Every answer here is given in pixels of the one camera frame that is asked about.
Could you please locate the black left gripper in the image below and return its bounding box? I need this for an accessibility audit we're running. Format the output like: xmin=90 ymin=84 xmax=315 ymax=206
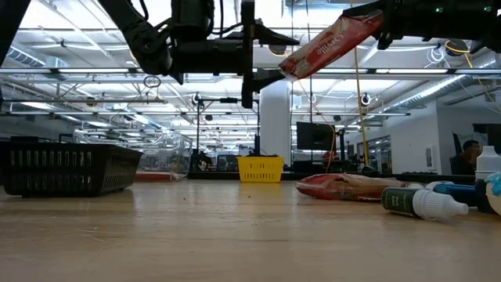
xmin=170 ymin=0 xmax=301 ymax=110

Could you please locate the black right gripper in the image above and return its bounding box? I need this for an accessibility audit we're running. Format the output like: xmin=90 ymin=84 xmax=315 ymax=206
xmin=343 ymin=0 xmax=447 ymax=51

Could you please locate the red snack packet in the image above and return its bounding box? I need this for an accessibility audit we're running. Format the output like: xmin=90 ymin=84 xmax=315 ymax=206
xmin=295 ymin=173 xmax=408 ymax=203
xmin=135 ymin=172 xmax=177 ymax=183
xmin=278 ymin=9 xmax=384 ymax=82

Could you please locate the green-labelled dropper bottle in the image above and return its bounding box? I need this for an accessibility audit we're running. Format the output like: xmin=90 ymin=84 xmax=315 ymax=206
xmin=380 ymin=186 xmax=470 ymax=221

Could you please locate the white building column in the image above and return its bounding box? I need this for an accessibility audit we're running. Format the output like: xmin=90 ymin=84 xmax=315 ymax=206
xmin=259 ymin=80 xmax=294 ymax=168

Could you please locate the black monitor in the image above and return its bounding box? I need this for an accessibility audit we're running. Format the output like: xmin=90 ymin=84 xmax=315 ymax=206
xmin=296 ymin=121 xmax=334 ymax=151

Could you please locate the yellow plastic basket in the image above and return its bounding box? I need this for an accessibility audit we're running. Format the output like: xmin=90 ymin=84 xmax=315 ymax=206
xmin=236 ymin=156 xmax=285 ymax=184

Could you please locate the clear plastic container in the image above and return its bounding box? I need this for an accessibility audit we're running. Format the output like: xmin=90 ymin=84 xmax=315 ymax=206
xmin=72 ymin=131 xmax=195 ymax=183

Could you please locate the person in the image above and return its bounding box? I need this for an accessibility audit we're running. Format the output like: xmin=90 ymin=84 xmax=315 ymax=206
xmin=449 ymin=139 xmax=483 ymax=176

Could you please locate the black plastic basket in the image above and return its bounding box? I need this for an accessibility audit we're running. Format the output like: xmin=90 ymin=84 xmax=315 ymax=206
xmin=0 ymin=141 xmax=144 ymax=198

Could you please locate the black camera stand frame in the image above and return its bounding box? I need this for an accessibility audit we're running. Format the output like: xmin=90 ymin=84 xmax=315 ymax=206
xmin=194 ymin=96 xmax=262 ymax=157

